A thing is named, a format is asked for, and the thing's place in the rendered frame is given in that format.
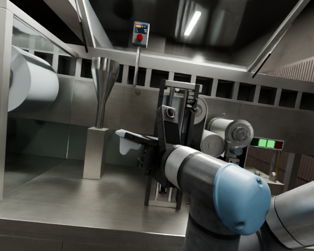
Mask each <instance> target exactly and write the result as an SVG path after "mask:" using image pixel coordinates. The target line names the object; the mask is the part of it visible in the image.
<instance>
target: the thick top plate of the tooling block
mask: <svg viewBox="0 0 314 251"><path fill-rule="evenodd" d="M244 169H246V170H248V171H250V172H252V173H255V171H259V170H257V169H256V168H254V167H252V166H250V165H249V164H247V163H245V168H244ZM259 172H260V176H261V178H263V179H264V180H265V181H266V182H267V184H268V186H269V188H270V191H271V195H276V196H278V195H280V194H282V193H283V190H284V184H282V183H280V182H279V181H276V182H272V181H269V180H268V179H269V176H268V175H266V174H265V173H263V172H261V171H259Z"/></svg>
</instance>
